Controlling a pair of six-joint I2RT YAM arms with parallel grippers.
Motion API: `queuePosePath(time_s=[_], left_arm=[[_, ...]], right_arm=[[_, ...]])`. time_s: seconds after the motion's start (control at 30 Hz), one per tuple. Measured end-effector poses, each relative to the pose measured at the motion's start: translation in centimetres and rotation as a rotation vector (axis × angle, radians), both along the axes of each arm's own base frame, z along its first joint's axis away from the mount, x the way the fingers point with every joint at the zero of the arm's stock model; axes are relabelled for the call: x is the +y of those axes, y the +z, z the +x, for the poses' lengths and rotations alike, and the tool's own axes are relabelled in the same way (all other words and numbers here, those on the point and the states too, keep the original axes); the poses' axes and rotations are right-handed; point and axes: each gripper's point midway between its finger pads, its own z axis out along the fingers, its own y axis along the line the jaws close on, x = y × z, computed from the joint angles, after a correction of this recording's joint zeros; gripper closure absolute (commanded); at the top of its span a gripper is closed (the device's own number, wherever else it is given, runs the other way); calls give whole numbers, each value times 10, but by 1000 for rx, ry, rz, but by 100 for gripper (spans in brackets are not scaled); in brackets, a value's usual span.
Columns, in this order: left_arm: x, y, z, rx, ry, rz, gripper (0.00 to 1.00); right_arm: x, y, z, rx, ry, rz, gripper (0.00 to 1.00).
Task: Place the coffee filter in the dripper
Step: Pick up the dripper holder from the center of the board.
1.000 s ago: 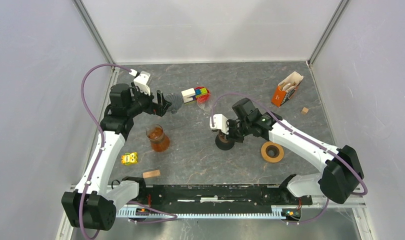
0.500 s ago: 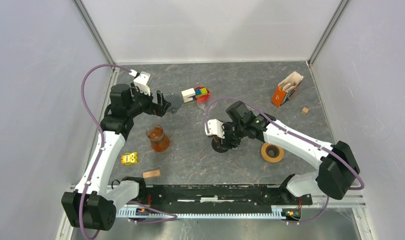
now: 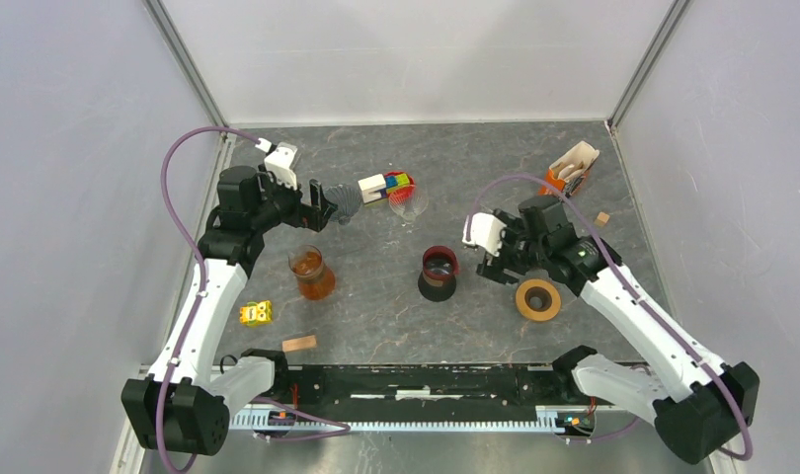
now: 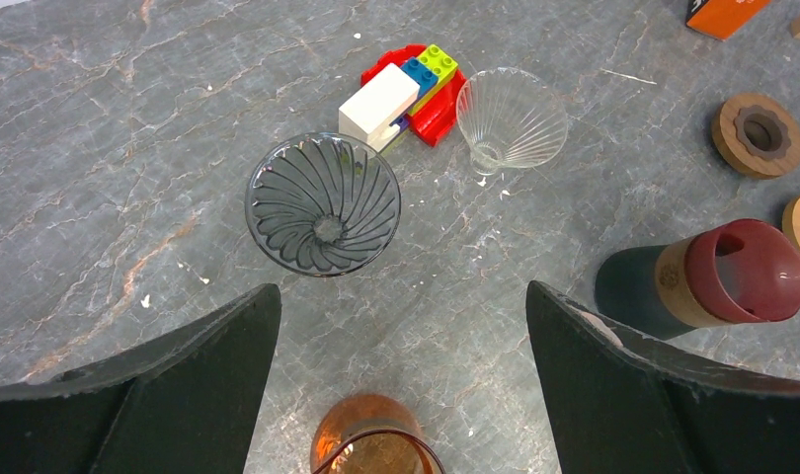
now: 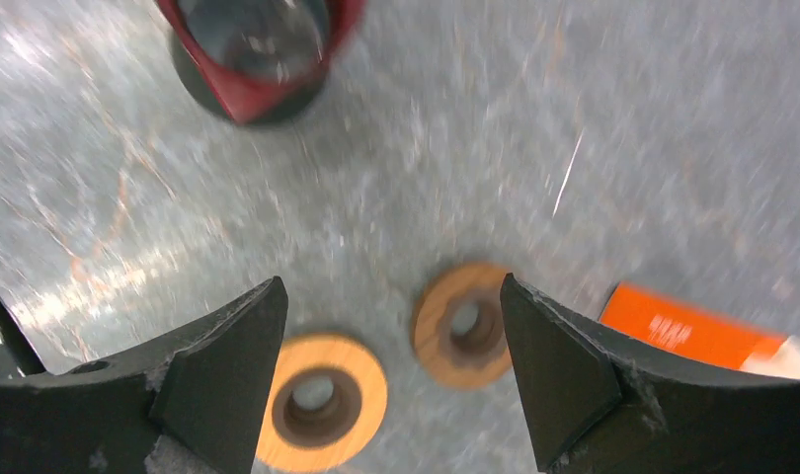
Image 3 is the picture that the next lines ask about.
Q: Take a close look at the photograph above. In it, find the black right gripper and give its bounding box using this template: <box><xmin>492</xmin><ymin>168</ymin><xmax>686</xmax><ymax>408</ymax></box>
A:
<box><xmin>476</xmin><ymin>209</ymin><xmax>548</xmax><ymax>290</ymax></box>

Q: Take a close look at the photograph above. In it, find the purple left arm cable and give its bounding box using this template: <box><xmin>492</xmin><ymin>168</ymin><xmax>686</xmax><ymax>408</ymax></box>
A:
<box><xmin>153</xmin><ymin>125</ymin><xmax>353</xmax><ymax>474</ymax></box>

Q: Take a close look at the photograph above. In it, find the white toy block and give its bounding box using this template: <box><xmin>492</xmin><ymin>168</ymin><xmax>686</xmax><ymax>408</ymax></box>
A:
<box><xmin>358</xmin><ymin>174</ymin><xmax>387</xmax><ymax>205</ymax></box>

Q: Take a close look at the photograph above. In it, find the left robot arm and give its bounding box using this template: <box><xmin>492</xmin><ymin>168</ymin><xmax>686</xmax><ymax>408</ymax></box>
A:
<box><xmin>120</xmin><ymin>165</ymin><xmax>337</xmax><ymax>456</ymax></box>

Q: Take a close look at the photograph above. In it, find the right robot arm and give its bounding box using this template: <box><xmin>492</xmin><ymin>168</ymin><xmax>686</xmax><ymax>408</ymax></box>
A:
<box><xmin>463</xmin><ymin>196</ymin><xmax>760</xmax><ymax>464</ymax></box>

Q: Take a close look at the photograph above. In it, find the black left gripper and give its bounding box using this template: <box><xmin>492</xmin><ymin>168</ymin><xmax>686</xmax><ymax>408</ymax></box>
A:
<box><xmin>250</xmin><ymin>164</ymin><xmax>337</xmax><ymax>233</ymax></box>

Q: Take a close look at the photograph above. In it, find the orange filter box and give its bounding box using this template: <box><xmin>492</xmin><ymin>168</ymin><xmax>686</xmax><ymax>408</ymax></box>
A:
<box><xmin>538</xmin><ymin>140</ymin><xmax>600</xmax><ymax>198</ymax></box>

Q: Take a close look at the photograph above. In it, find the yellow toy block figure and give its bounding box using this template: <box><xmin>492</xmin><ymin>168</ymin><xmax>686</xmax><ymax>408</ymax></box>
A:
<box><xmin>239</xmin><ymin>300</ymin><xmax>273</xmax><ymax>327</ymax></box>

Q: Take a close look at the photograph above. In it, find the lime green toy brick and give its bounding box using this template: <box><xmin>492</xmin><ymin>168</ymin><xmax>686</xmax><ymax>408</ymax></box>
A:
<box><xmin>395</xmin><ymin>173</ymin><xmax>413</xmax><ymax>189</ymax></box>

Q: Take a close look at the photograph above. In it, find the small wooden plank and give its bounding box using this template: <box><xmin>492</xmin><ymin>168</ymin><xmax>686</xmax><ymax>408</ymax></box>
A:
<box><xmin>281</xmin><ymin>335</ymin><xmax>318</xmax><ymax>353</ymax></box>

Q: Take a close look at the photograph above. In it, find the small wooden cube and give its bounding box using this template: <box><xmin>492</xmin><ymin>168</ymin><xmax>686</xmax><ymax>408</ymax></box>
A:
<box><xmin>594</xmin><ymin>211</ymin><xmax>610</xmax><ymax>228</ymax></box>

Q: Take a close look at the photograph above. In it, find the amber glass flask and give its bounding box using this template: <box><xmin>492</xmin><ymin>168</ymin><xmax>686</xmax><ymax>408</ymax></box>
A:
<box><xmin>287</xmin><ymin>245</ymin><xmax>336</xmax><ymax>301</ymax></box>

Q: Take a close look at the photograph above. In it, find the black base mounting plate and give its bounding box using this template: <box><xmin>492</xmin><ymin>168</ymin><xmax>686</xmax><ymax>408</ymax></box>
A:
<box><xmin>265</xmin><ymin>363</ymin><xmax>607</xmax><ymax>424</ymax></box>

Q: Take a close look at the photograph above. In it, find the clear ribbed glass dripper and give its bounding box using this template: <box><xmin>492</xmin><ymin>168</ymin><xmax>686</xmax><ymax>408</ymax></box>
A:
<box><xmin>387</xmin><ymin>185</ymin><xmax>429</xmax><ymax>224</ymax></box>

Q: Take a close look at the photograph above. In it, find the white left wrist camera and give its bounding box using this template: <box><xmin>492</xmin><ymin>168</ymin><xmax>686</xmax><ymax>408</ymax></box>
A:
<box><xmin>264</xmin><ymin>142</ymin><xmax>298</xmax><ymax>191</ymax></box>

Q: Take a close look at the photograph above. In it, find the dark smoky glass dripper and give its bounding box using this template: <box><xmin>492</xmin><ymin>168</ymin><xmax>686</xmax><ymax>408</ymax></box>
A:
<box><xmin>324</xmin><ymin>184</ymin><xmax>363</xmax><ymax>225</ymax></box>

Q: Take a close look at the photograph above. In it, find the grey slotted cable duct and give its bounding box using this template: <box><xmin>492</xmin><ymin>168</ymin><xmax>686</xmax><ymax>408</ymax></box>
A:
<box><xmin>227</xmin><ymin>405</ymin><xmax>595</xmax><ymax>435</ymax></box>

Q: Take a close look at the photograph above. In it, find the red toy block base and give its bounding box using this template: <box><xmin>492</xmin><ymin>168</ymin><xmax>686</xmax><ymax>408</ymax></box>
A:
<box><xmin>380</xmin><ymin>171</ymin><xmax>415</xmax><ymax>198</ymax></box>

